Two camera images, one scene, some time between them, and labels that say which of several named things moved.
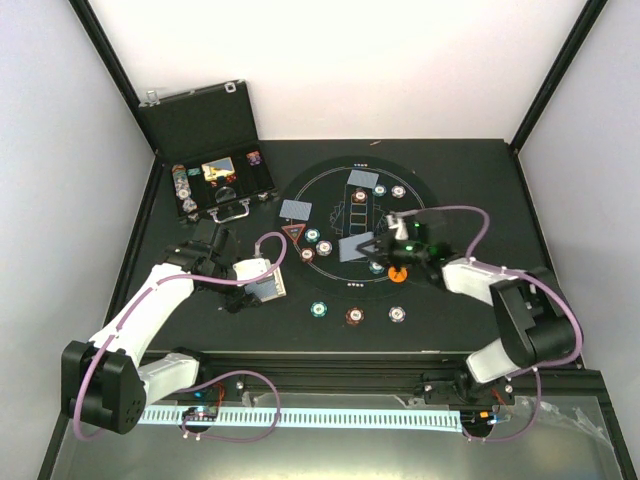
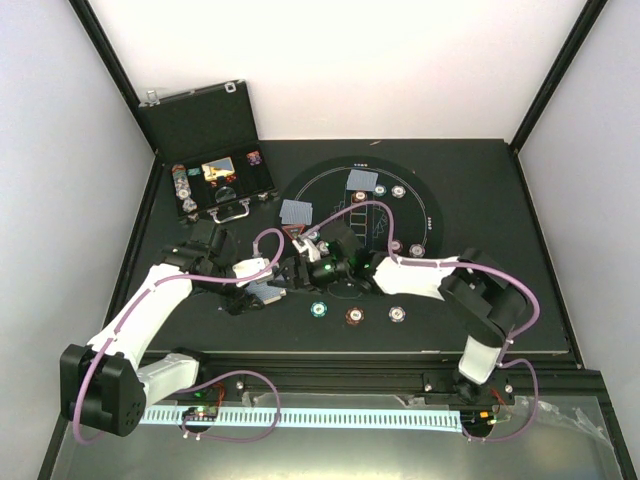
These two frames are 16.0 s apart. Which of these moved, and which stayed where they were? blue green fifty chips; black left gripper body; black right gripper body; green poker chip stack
Moved: black right gripper body
Stayed: green poker chip stack; blue green fifty chips; black left gripper body
